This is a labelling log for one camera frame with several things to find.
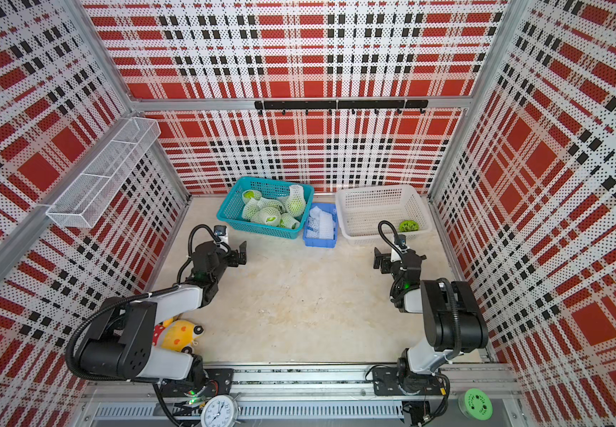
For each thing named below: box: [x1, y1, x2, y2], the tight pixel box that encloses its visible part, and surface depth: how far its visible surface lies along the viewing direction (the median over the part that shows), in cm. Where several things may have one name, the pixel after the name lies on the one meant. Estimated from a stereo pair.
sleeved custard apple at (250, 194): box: [242, 189, 262, 205], surface depth 114 cm
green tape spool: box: [458, 387, 494, 421], surface depth 68 cm
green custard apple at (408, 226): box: [398, 219, 420, 233], surface depth 103 cm
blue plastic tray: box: [302, 202, 340, 250], surface depth 110 cm
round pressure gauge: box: [200, 394, 239, 427], surface depth 68 cm
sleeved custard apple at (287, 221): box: [279, 212, 301, 230], surface depth 103 cm
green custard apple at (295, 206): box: [285, 197, 307, 218], surface depth 105 cm
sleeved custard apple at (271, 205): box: [259, 197, 286, 213], surface depth 110 cm
